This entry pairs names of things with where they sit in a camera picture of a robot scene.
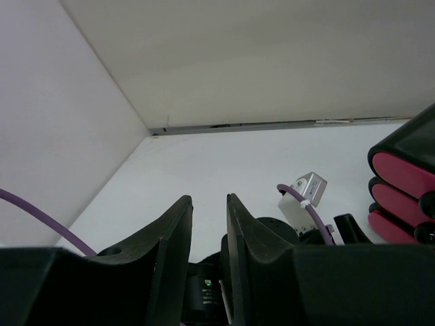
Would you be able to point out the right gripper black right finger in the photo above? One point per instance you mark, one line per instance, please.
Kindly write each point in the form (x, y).
(265, 289)

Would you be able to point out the pink drawer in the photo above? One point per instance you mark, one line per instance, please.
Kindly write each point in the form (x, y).
(403, 175)
(399, 204)
(392, 229)

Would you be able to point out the pink top drawer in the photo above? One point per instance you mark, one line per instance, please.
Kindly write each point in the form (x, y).
(403, 175)

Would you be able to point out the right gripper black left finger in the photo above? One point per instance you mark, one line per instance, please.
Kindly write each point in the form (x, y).
(141, 280)

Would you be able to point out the pink middle drawer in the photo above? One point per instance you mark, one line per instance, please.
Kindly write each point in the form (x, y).
(399, 204)

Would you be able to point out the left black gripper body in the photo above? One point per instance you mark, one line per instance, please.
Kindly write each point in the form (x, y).
(270, 234)

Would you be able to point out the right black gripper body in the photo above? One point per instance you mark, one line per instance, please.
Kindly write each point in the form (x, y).
(204, 303)

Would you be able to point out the black drawer cabinet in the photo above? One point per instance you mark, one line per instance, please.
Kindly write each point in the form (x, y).
(414, 143)

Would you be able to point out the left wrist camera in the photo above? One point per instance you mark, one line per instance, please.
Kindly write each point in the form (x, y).
(299, 200)

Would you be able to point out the pink bottom drawer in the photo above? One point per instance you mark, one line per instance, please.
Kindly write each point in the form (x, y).
(392, 229)

